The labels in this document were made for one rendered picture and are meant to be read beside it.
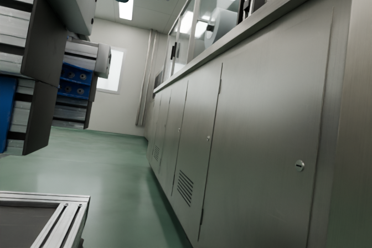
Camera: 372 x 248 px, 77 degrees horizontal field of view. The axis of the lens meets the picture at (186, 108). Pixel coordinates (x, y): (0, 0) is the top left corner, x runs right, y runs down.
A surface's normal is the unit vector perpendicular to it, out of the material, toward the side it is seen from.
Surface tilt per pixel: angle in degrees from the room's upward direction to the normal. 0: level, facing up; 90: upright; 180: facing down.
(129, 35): 90
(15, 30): 90
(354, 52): 90
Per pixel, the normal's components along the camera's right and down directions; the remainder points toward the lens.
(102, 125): 0.25, -0.02
